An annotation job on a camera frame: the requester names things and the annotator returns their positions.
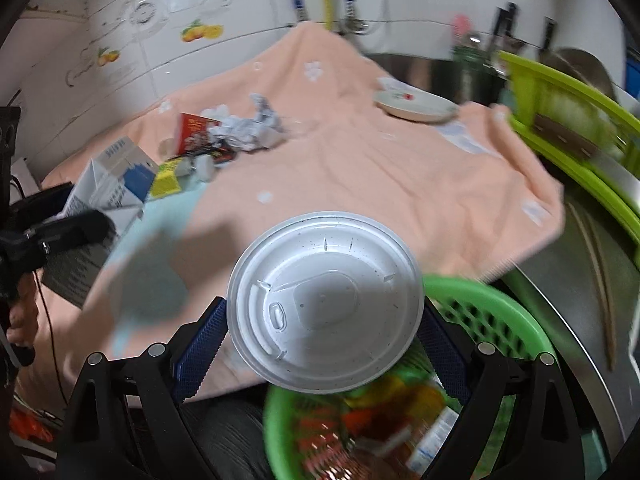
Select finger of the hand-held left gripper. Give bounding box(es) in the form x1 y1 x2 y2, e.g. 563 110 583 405
10 183 76 218
27 209 117 257

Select person's grey plaid legs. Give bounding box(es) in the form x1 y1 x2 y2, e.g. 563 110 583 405
177 385 281 480

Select green glass utensil jar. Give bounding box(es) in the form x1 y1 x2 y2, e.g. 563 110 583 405
452 45 488 98

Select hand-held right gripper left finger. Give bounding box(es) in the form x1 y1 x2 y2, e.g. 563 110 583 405
59 296 228 480

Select cleaver with wooden handle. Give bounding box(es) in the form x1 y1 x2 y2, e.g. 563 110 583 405
532 112 640 196

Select peach flower towel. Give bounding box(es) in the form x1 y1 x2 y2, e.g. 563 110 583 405
15 22 566 401

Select pink brush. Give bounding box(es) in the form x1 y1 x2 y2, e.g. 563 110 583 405
452 12 476 43

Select green plastic basket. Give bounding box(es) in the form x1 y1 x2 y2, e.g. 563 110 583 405
262 274 556 480

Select white dish red print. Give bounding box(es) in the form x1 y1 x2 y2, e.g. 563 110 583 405
374 87 458 123

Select lidded plastic cup red print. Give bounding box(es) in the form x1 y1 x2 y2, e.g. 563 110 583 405
226 211 425 395

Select white paper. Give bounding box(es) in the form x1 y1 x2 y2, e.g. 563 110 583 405
200 92 291 153

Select green dish rack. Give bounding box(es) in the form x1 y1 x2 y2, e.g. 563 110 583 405
497 50 640 256

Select white blue milk carton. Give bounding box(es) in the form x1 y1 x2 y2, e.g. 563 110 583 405
42 136 163 311

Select wooden chopstick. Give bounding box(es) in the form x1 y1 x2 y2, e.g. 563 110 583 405
580 209 618 313
567 204 617 372

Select person's left hand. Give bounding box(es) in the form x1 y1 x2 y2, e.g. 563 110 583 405
9 279 43 352

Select green white drink carton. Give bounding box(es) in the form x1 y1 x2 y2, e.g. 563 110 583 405
147 157 193 201

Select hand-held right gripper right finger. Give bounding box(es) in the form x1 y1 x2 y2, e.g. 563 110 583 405
415 310 585 480

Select red paper box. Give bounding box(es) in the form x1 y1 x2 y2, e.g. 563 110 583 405
174 111 223 157

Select steel pot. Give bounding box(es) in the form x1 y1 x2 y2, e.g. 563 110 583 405
542 47 618 106

